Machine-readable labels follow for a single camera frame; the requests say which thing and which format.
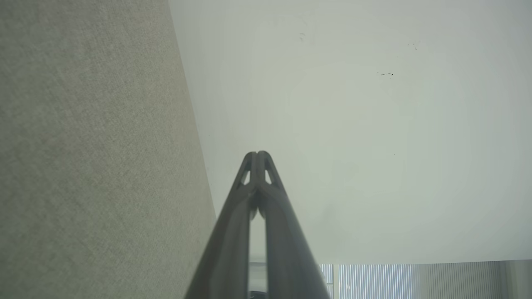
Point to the white vertical window blinds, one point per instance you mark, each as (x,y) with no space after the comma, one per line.
(415,280)

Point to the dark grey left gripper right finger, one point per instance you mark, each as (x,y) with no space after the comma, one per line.
(286,257)

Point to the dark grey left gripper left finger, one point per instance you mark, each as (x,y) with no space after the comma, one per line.
(226,249)

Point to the beige grey fabric sofa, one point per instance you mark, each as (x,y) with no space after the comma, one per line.
(91,158)

